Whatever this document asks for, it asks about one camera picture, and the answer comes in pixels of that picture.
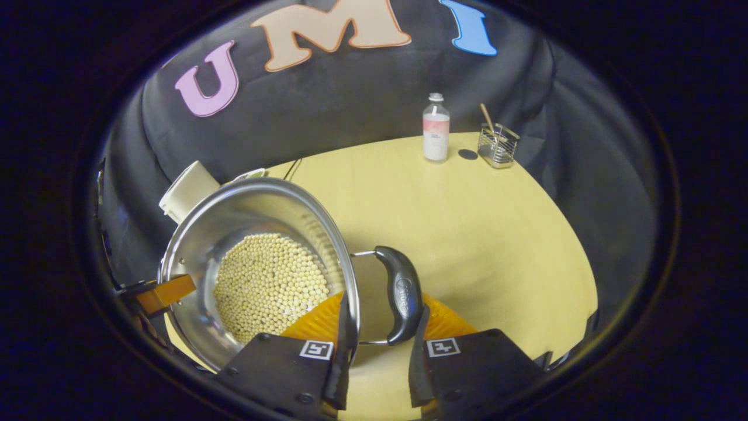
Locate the white divided bean dish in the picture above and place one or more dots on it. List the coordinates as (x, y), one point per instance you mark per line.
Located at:
(252, 174)

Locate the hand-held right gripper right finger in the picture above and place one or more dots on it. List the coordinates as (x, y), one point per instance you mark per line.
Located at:
(418, 362)

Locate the white toaster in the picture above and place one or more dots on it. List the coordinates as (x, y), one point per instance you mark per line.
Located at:
(187, 190)

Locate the clear bottle with pink label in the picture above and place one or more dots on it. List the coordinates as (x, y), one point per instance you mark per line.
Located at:
(436, 137)

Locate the pile of yellow soybeans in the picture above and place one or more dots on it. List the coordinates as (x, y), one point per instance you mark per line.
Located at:
(269, 286)

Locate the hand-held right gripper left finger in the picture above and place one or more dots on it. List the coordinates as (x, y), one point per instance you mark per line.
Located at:
(345, 351)

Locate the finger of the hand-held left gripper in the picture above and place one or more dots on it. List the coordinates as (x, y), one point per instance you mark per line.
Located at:
(166, 292)

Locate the small black disc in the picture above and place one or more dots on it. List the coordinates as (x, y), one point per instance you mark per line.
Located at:
(467, 154)

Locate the wooden stick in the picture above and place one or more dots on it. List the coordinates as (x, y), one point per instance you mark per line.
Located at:
(487, 118)

